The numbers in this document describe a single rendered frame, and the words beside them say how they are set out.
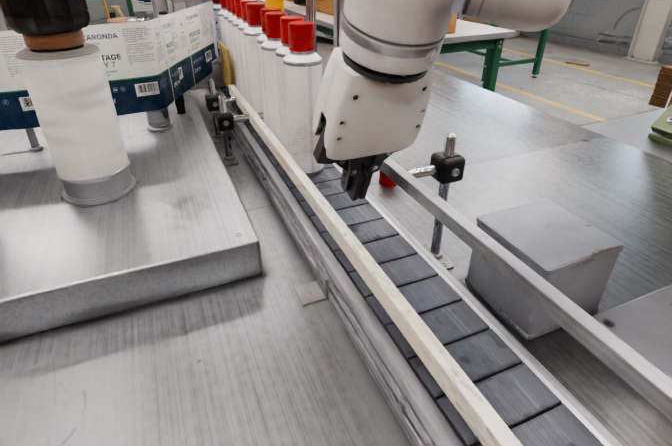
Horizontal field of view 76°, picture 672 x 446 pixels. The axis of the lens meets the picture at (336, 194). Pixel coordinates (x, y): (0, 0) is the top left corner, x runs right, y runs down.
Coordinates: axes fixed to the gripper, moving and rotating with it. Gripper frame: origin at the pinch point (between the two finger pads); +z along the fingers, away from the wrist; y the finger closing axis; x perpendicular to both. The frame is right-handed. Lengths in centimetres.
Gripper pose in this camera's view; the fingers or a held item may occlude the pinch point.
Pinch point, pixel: (356, 178)
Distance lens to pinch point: 48.1
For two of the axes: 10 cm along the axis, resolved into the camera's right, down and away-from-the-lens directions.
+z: -1.3, 6.6, 7.4
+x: 3.7, 7.2, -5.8
